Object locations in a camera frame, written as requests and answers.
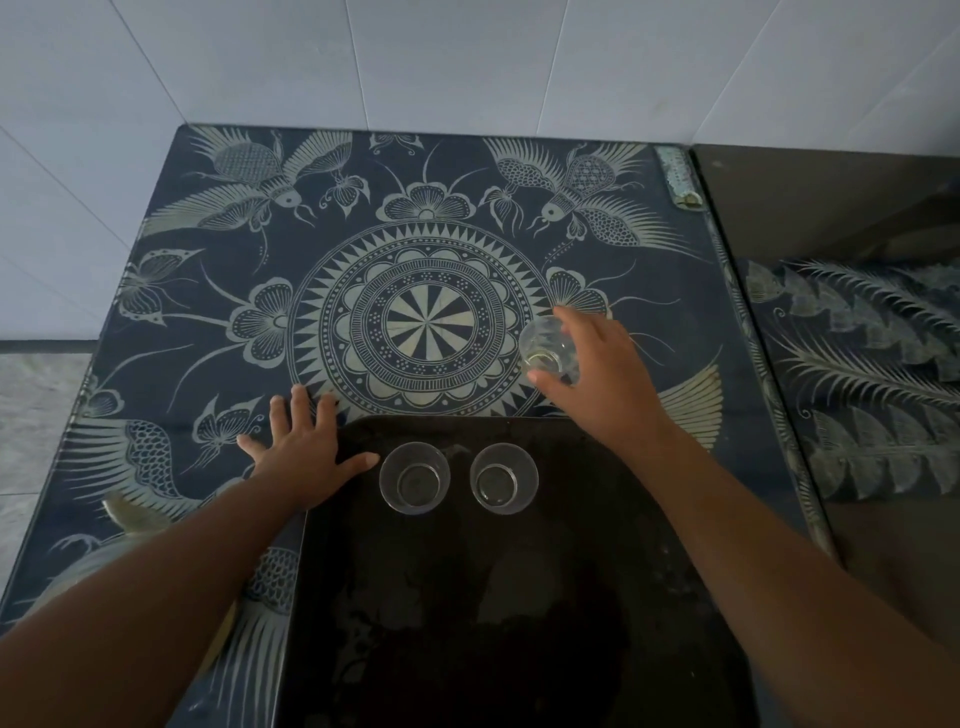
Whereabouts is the person's right hand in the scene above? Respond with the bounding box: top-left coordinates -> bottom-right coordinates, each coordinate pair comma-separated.
526,305 -> 678,460

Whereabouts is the person's left hand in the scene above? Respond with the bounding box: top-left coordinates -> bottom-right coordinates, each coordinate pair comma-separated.
237,385 -> 381,513

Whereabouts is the clear glass cup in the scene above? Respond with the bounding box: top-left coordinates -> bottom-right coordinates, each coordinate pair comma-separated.
518,315 -> 583,388
469,442 -> 540,516
378,441 -> 451,516

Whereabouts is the person's right forearm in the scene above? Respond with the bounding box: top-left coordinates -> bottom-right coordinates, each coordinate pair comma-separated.
597,424 -> 960,728

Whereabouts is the person's left forearm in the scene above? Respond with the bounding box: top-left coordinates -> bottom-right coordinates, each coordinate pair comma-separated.
0,474 -> 316,728

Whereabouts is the blue patterned tablecloth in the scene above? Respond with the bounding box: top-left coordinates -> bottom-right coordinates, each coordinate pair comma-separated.
0,123 -> 840,728

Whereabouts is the black glossy tray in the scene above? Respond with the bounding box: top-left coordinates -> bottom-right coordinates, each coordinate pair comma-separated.
276,414 -> 760,728

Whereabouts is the black glossy cabinet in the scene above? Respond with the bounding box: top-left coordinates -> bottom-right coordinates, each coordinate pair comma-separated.
688,142 -> 960,661

